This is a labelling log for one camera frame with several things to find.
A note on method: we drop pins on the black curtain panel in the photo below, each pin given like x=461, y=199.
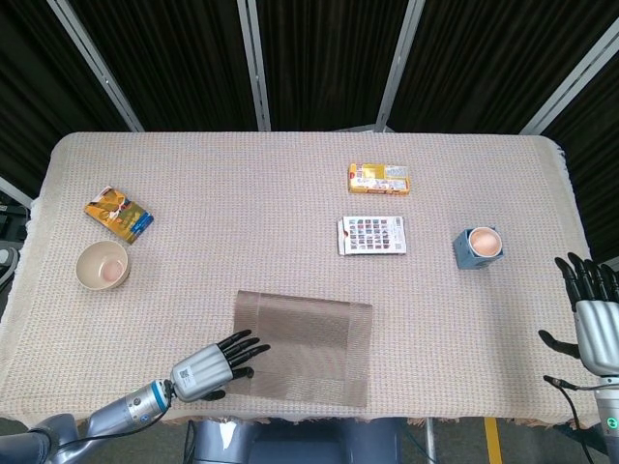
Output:
x=324, y=63
x=483, y=63
x=184, y=63
x=38, y=96
x=599, y=145

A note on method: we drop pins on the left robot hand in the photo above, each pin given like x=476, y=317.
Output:
x=203, y=369

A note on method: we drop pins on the beige waffle tablecloth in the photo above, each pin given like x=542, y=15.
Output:
x=290, y=193

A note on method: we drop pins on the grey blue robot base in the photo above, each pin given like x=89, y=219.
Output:
x=290, y=444

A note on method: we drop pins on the yellow and blue snack box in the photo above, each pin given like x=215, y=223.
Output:
x=118, y=215

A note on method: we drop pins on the light brown bowl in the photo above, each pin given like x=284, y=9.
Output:
x=101, y=266

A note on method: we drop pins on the brown woven placemat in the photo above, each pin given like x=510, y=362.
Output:
x=309, y=348

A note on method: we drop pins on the white box with colour squares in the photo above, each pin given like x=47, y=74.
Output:
x=372, y=235

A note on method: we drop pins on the yellow cracker box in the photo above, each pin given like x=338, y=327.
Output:
x=379, y=180

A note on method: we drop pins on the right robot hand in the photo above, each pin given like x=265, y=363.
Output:
x=599, y=333

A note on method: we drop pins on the metal table leg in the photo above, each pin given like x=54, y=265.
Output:
x=430, y=442

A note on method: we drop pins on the silver partition post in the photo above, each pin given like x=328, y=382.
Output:
x=12, y=190
x=254, y=63
x=399, y=63
x=611, y=262
x=570, y=77
x=94, y=65

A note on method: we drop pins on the pink cup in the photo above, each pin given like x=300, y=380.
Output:
x=485, y=242

